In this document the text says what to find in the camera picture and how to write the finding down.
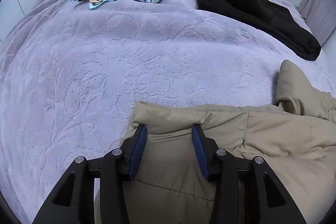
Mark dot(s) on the light purple curtain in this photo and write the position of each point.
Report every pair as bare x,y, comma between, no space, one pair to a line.
321,8

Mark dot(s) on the purple plush blanket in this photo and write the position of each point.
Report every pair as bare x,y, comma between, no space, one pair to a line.
118,56

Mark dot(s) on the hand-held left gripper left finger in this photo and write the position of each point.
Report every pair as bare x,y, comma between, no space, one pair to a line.
137,150

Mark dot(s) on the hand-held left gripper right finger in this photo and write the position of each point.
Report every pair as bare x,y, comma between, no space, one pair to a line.
200,150

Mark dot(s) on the black folded garment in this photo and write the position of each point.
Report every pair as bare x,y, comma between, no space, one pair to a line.
249,8

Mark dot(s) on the beige puffer jacket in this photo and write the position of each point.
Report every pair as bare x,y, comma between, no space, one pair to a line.
275,140

